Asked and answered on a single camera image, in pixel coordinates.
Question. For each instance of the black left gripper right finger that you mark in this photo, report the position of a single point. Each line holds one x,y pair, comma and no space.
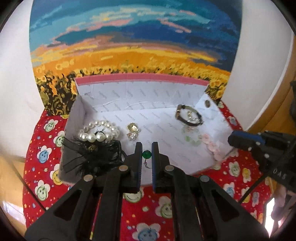
201,209

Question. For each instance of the gold pearl drop earring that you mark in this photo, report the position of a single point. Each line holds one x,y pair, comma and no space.
192,117

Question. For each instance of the sunflower field painting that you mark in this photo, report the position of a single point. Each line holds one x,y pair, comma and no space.
69,39

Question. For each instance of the pink cardboard box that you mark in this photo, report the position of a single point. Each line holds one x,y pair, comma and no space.
105,102

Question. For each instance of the gold pearl brooch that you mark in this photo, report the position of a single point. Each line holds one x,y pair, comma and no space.
133,131

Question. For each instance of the green bead earring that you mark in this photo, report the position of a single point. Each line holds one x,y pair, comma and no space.
146,155

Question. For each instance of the crystal flower brooch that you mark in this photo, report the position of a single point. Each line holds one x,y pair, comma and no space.
191,135

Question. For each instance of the black feather hair fascinator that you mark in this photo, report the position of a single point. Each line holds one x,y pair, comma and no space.
95,158

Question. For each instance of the right hand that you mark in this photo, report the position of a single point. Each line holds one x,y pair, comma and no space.
283,200

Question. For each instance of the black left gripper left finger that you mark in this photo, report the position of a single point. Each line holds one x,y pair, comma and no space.
91,210

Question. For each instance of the wooden door frame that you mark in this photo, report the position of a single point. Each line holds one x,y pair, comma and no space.
276,116

